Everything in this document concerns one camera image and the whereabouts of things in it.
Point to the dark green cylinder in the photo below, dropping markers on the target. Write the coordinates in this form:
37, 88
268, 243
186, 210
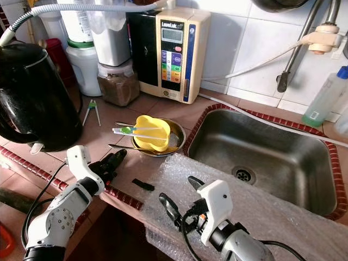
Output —
13, 200

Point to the white jar green lid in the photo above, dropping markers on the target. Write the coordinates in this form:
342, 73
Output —
84, 70

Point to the small white plastic piece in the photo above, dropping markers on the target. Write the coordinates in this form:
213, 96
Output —
37, 148

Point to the dark hanging pan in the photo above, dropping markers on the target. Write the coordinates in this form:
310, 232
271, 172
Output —
277, 4

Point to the thin white drain tube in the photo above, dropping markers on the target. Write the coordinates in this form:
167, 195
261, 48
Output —
212, 99

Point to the clear dish soap bottle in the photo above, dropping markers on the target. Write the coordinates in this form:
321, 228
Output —
323, 100

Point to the clear plastic container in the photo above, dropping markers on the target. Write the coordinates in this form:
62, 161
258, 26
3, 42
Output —
51, 27

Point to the white labelled bottle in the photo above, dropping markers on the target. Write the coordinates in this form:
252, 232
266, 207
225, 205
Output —
76, 22

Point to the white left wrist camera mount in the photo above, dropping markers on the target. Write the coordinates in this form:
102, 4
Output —
79, 160

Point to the stainless steel bowl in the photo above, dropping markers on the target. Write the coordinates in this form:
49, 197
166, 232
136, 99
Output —
178, 136

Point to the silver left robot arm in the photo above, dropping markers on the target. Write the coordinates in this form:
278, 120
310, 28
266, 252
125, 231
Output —
57, 220

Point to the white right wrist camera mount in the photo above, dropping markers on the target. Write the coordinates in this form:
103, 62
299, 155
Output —
215, 202

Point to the black electric kettle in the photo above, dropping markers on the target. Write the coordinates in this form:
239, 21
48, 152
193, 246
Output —
32, 92

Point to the clear bubble wrap sheet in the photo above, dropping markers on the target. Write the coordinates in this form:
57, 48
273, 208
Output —
283, 217

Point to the beige faucet diverter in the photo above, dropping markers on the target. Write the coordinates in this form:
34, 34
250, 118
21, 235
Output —
323, 38

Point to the brown powder plastic jar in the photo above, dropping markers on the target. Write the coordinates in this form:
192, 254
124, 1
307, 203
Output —
117, 89

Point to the frosted white plastic container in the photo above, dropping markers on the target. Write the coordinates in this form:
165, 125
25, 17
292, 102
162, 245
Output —
111, 38

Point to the metal faucet pipe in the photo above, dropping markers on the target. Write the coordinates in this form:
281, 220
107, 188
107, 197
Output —
299, 49

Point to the stainless steel sink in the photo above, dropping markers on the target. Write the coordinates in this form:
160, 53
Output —
266, 147

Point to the white chopsticks green joint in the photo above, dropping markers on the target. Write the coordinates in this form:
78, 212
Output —
124, 130

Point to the beige water ionizer machine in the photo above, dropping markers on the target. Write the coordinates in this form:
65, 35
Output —
174, 54

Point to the small black plastic piece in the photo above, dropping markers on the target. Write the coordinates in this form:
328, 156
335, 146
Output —
143, 185

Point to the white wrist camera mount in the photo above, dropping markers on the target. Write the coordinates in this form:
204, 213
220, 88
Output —
79, 160
215, 202

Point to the red plastic container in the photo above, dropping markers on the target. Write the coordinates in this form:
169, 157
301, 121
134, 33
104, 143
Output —
57, 51

